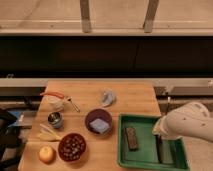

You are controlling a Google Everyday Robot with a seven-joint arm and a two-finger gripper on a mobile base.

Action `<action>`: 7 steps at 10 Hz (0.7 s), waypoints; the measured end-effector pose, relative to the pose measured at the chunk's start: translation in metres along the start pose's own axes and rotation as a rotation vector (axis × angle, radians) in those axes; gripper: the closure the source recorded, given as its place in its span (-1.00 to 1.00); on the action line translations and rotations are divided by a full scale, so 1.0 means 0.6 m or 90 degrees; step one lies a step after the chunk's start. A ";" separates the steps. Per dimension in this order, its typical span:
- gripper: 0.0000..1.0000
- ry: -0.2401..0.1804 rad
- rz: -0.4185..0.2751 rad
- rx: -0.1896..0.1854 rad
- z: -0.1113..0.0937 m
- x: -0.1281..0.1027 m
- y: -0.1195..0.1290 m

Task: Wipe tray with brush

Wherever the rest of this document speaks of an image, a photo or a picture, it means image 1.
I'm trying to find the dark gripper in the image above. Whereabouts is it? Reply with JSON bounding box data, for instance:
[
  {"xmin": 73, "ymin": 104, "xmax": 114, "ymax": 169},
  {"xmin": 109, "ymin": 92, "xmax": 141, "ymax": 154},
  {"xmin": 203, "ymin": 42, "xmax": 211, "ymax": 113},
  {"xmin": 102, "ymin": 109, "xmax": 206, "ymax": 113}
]
[{"xmin": 155, "ymin": 135, "xmax": 172, "ymax": 164}]

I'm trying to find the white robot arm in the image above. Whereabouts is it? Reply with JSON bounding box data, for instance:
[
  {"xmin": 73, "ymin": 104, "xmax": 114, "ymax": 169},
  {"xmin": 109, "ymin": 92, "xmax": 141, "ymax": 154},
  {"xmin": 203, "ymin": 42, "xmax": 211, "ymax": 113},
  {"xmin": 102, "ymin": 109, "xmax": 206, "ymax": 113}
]
[{"xmin": 152, "ymin": 101, "xmax": 213, "ymax": 143}]

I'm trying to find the green plastic tray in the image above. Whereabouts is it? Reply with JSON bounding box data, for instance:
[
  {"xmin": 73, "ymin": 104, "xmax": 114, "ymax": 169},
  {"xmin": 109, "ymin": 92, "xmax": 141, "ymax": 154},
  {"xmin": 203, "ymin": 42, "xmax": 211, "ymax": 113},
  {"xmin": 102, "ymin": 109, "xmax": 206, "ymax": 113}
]
[{"xmin": 117, "ymin": 114, "xmax": 190, "ymax": 171}]

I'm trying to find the dark rectangular brush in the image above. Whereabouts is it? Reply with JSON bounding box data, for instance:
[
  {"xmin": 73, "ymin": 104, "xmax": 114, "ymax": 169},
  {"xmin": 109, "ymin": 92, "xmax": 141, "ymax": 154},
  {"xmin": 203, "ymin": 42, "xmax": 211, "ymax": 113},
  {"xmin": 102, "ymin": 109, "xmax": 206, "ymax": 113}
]
[{"xmin": 125, "ymin": 127, "xmax": 139, "ymax": 151}]

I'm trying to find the blue sponge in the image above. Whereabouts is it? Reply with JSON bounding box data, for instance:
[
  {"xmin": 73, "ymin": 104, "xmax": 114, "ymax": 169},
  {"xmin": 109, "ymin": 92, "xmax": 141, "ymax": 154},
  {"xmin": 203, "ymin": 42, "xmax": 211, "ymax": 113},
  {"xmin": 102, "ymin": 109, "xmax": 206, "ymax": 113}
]
[{"xmin": 90, "ymin": 118, "xmax": 109, "ymax": 134}]

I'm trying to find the purple bowl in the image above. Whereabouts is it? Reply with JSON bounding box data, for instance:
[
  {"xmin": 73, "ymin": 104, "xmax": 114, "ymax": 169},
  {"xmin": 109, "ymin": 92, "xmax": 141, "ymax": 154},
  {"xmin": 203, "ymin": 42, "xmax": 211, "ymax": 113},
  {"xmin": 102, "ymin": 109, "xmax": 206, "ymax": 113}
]
[{"xmin": 85, "ymin": 109, "xmax": 113, "ymax": 135}]

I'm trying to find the crumpled grey cloth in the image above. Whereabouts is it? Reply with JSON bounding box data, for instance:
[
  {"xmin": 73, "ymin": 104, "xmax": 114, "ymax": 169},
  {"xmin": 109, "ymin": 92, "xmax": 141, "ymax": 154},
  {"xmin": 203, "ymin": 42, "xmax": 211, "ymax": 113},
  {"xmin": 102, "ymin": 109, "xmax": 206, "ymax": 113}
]
[{"xmin": 101, "ymin": 90, "xmax": 116, "ymax": 107}]

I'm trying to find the red bowl of beans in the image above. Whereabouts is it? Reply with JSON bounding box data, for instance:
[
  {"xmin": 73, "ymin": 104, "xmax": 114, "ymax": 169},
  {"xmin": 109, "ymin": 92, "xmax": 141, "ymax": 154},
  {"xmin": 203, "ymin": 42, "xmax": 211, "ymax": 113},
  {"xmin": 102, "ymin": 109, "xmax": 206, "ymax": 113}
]
[{"xmin": 58, "ymin": 133, "xmax": 87, "ymax": 162}]

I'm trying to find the small metal cup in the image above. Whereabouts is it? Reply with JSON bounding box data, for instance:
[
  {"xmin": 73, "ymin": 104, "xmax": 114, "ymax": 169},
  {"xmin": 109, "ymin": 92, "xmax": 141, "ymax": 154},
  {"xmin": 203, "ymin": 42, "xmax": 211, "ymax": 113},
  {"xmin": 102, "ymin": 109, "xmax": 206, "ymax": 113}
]
[{"xmin": 48, "ymin": 112, "xmax": 63, "ymax": 129}]

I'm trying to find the yellow onion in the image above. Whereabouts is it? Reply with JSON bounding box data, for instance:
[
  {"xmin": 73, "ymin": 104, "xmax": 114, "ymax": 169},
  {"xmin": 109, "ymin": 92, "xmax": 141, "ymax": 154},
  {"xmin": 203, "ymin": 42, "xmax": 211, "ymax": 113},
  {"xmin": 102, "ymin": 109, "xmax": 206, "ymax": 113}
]
[{"xmin": 38, "ymin": 146, "xmax": 55, "ymax": 163}]

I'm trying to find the black equipment at left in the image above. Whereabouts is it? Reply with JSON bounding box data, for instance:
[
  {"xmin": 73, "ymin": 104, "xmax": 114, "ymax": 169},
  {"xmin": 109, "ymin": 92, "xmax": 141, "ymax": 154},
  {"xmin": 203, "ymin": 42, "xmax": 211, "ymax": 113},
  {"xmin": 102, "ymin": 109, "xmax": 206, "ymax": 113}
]
[{"xmin": 0, "ymin": 108, "xmax": 22, "ymax": 171}]

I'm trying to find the orange handled tool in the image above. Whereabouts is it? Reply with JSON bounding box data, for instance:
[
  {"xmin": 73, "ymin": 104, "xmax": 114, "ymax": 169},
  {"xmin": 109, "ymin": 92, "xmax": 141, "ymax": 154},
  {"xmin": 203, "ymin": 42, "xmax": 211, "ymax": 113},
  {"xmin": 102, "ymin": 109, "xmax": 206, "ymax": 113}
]
[{"xmin": 40, "ymin": 92, "xmax": 65, "ymax": 99}]

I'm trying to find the right metal frame leg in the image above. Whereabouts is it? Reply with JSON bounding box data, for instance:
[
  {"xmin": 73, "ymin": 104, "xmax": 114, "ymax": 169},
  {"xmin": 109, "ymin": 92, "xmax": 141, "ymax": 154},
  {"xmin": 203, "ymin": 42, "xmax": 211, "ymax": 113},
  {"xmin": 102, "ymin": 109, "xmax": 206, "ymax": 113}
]
[{"xmin": 143, "ymin": 0, "xmax": 159, "ymax": 33}]

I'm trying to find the metal frame leg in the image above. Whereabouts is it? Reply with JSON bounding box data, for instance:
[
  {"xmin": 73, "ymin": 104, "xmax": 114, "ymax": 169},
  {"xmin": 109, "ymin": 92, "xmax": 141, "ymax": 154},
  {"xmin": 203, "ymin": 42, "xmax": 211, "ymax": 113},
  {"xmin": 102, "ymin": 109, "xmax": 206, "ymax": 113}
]
[
  {"xmin": 143, "ymin": 0, "xmax": 159, "ymax": 33},
  {"xmin": 80, "ymin": 0, "xmax": 92, "ymax": 33}
]

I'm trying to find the left metal frame leg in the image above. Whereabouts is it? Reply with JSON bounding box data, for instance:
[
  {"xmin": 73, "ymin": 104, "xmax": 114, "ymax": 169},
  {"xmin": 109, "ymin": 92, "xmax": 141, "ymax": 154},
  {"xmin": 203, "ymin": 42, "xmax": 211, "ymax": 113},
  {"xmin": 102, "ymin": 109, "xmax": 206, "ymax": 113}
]
[{"xmin": 80, "ymin": 0, "xmax": 92, "ymax": 33}]

